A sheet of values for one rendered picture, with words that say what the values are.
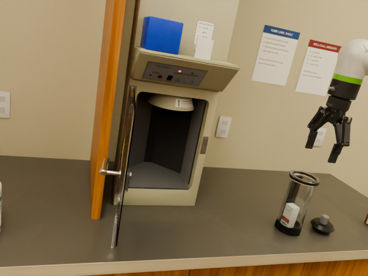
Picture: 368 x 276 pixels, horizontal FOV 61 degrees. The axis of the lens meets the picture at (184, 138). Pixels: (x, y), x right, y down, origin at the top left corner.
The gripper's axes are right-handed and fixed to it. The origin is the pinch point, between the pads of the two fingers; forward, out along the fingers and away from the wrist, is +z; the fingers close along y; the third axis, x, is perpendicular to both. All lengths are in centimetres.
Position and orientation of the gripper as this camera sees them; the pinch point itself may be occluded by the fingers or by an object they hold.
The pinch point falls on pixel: (320, 151)
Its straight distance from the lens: 124.7
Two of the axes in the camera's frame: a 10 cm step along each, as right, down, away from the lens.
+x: 9.4, 0.9, 3.3
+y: 2.8, 3.6, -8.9
